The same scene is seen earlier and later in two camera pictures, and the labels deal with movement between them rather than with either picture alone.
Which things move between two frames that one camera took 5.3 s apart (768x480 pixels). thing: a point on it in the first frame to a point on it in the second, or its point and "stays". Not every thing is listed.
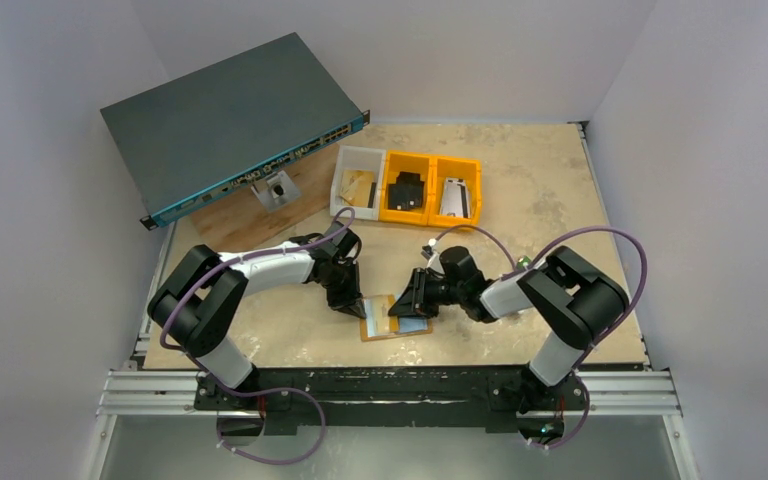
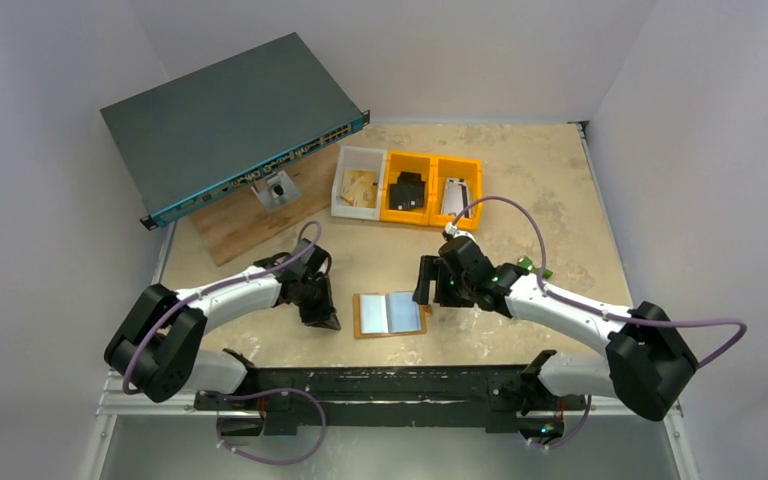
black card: x=405 y=196 stays
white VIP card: x=456 y=198 stays
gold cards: x=355 y=189 stays
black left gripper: x=348 y=302 to x=324 y=314
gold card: x=378 y=320 to x=359 y=190
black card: x=409 y=181 stays
